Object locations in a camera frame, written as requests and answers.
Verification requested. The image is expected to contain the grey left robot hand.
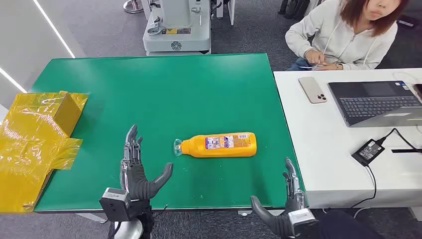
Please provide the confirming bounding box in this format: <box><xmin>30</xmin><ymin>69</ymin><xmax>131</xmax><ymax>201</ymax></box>
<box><xmin>119</xmin><ymin>124</ymin><xmax>174</xmax><ymax>201</ymax></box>

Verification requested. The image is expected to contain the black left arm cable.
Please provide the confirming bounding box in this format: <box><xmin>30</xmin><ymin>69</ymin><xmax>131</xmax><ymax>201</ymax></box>
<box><xmin>107</xmin><ymin>222</ymin><xmax>122</xmax><ymax>239</ymax></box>

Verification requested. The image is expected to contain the black rounded object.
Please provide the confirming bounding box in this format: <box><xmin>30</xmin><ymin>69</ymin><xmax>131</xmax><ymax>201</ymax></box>
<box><xmin>317</xmin><ymin>211</ymin><xmax>385</xmax><ymax>239</ymax></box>

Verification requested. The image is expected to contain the white machine base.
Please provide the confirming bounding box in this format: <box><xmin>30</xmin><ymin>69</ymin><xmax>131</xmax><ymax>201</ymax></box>
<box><xmin>142</xmin><ymin>0</ymin><xmax>211</xmax><ymax>56</ymax></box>

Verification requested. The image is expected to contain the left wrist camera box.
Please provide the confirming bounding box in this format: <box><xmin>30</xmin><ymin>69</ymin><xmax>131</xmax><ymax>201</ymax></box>
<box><xmin>99</xmin><ymin>188</ymin><xmax>131</xmax><ymax>222</ymax></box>

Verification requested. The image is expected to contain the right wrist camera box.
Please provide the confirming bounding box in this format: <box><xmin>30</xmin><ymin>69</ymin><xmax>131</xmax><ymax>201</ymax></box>
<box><xmin>288</xmin><ymin>208</ymin><xmax>319</xmax><ymax>237</ymax></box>

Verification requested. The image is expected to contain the dark grey laptop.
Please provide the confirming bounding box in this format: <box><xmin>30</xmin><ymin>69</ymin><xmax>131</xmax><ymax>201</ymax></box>
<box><xmin>327</xmin><ymin>80</ymin><xmax>422</xmax><ymax>128</ymax></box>

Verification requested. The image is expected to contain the yellow film wrapped cardboard box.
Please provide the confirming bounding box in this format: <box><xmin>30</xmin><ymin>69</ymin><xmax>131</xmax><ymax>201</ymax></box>
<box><xmin>0</xmin><ymin>91</ymin><xmax>89</xmax><ymax>214</ymax></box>

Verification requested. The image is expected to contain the black adapter mains cord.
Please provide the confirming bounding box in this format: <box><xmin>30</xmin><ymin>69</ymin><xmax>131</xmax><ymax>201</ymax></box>
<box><xmin>350</xmin><ymin>165</ymin><xmax>378</xmax><ymax>209</ymax></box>

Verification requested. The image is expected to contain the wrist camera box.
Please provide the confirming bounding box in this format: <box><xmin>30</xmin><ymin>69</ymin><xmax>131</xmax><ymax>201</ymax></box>
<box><xmin>99</xmin><ymin>188</ymin><xmax>131</xmax><ymax>222</ymax></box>
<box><xmin>288</xmin><ymin>208</ymin><xmax>319</xmax><ymax>237</ymax></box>

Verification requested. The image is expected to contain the white furniture panel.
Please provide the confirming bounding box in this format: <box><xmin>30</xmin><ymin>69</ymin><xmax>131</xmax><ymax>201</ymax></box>
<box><xmin>215</xmin><ymin>0</ymin><xmax>235</xmax><ymax>26</ymax></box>

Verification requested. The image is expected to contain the black adapter laptop cable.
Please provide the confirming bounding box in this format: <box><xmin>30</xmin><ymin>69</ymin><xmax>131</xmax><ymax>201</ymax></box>
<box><xmin>376</xmin><ymin>127</ymin><xmax>422</xmax><ymax>151</ymax></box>

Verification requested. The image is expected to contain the black power adapter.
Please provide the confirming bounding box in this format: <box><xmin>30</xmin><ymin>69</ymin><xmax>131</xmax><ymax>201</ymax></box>
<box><xmin>351</xmin><ymin>138</ymin><xmax>385</xmax><ymax>167</ymax></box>

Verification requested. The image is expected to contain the person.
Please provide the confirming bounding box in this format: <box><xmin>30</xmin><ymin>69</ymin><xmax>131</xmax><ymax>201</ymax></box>
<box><xmin>285</xmin><ymin>0</ymin><xmax>410</xmax><ymax>72</ymax></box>

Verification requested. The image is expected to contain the orange plastic bottle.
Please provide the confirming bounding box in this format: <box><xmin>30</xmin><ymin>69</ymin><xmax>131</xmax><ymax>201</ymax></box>
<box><xmin>174</xmin><ymin>132</ymin><xmax>257</xmax><ymax>158</ymax></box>

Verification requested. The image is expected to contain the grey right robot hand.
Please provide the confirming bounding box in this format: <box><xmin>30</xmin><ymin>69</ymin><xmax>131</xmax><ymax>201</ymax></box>
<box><xmin>250</xmin><ymin>157</ymin><xmax>309</xmax><ymax>239</ymax></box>

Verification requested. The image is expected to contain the chrome stand base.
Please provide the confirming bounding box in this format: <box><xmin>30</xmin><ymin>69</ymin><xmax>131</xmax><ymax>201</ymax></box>
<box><xmin>123</xmin><ymin>0</ymin><xmax>144</xmax><ymax>14</ymax></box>

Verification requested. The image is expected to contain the white desk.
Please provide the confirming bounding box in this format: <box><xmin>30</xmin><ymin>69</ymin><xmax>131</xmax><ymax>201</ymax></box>
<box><xmin>273</xmin><ymin>68</ymin><xmax>422</xmax><ymax>209</ymax></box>

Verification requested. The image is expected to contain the green table mat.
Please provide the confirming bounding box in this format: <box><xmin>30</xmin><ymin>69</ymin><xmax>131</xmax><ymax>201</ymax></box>
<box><xmin>30</xmin><ymin>53</ymin><xmax>308</xmax><ymax>213</ymax></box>

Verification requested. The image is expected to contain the beige smartphone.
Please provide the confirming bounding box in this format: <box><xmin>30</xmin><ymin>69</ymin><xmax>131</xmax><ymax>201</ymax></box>
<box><xmin>298</xmin><ymin>77</ymin><xmax>327</xmax><ymax>105</ymax></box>

